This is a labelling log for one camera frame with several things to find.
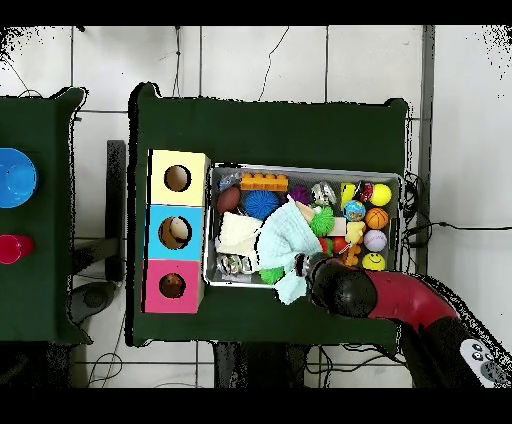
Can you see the mint green cloth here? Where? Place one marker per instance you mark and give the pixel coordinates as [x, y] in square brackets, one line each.
[286, 236]

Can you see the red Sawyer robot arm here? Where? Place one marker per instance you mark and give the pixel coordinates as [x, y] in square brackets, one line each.
[408, 296]

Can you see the silver mesh bin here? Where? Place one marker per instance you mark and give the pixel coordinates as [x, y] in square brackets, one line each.
[310, 172]

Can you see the wooden three-hole box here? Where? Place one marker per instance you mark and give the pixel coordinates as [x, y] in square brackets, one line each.
[160, 248]

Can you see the blue spiky rubber ball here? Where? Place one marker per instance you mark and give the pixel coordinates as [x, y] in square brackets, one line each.
[260, 204]

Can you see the cream cloth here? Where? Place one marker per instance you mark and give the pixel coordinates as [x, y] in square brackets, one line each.
[238, 234]

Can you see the orange building brick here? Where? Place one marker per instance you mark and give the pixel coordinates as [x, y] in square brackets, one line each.
[264, 182]

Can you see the green spiky toy with eyes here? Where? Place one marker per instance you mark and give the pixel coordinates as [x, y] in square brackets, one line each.
[322, 222]

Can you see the dark green tablecloth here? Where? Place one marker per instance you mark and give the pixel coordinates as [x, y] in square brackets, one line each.
[32, 300]
[260, 132]

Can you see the globe print ball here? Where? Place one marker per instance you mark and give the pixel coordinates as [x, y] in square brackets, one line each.
[354, 210]

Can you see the yellow plush toy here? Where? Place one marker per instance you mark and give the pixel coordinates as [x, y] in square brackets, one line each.
[355, 232]

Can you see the orange basketball toy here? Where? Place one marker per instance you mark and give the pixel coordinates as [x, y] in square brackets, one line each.
[376, 218]

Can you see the white baseball toy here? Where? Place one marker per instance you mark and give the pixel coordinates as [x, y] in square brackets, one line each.
[375, 240]

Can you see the yellow smiley ball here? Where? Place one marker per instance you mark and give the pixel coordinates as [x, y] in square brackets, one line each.
[374, 261]

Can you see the blue bowl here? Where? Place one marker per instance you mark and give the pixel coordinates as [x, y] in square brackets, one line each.
[16, 178]

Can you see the red cup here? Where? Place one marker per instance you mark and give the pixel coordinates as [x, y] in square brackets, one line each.
[14, 248]

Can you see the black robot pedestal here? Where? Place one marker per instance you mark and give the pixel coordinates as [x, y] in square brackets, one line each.
[256, 368]

